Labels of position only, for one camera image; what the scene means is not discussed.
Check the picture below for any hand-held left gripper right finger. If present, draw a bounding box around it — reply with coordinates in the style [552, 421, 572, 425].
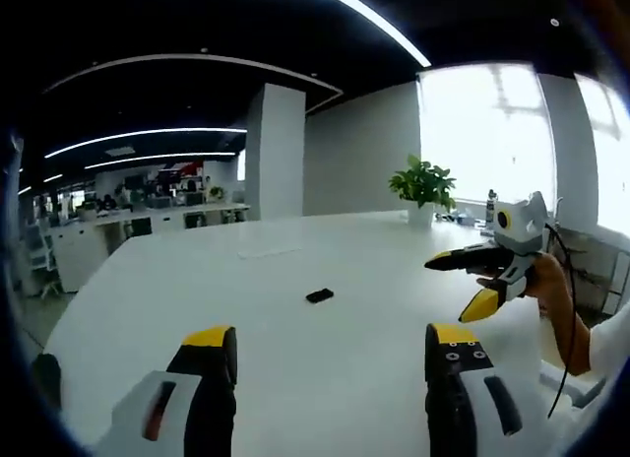
[423, 322, 531, 457]

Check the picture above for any white mesh office chair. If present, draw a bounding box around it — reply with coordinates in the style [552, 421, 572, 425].
[24, 225, 63, 298]

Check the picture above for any black box-shaped object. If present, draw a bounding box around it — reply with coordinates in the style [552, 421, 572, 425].
[31, 353, 63, 410]

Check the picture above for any long ceiling strip light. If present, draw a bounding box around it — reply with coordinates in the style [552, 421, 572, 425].
[307, 0, 433, 67]

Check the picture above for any potted green plant white pot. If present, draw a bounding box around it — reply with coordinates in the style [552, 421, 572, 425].
[388, 154, 458, 226]

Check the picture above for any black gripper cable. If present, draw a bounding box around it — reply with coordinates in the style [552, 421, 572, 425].
[543, 223, 581, 420]

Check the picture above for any person's white sleeve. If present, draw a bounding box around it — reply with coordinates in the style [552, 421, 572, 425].
[587, 306, 630, 379]

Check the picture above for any white office desk row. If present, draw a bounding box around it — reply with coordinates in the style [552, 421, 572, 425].
[48, 203, 252, 294]

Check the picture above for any white side cabinet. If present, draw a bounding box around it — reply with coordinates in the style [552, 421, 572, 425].
[558, 225, 630, 315]

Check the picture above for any person's right hand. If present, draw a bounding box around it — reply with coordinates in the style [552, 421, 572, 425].
[474, 252, 576, 321]

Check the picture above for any red and black wall screen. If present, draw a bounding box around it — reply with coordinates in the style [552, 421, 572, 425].
[156, 160, 204, 183]

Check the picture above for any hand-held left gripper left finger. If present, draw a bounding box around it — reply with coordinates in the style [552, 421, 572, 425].
[95, 324, 238, 457]

